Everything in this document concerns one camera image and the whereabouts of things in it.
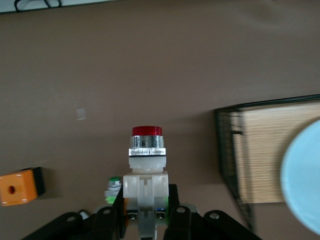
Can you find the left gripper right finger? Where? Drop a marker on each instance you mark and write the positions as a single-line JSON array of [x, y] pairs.
[[185, 225]]

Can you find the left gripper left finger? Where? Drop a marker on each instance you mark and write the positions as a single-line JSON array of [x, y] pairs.
[[105, 225]]

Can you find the red push button switch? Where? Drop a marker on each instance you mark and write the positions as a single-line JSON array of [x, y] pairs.
[[147, 155]]

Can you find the light blue round plate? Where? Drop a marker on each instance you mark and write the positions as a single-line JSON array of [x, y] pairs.
[[302, 180]]

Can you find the translucent tape patch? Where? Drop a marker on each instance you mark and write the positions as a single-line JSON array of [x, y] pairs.
[[81, 114]]

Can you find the green push button switch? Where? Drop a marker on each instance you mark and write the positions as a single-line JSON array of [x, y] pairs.
[[113, 186]]

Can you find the orange button enclosure box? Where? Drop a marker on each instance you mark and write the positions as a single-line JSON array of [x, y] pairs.
[[17, 188]]

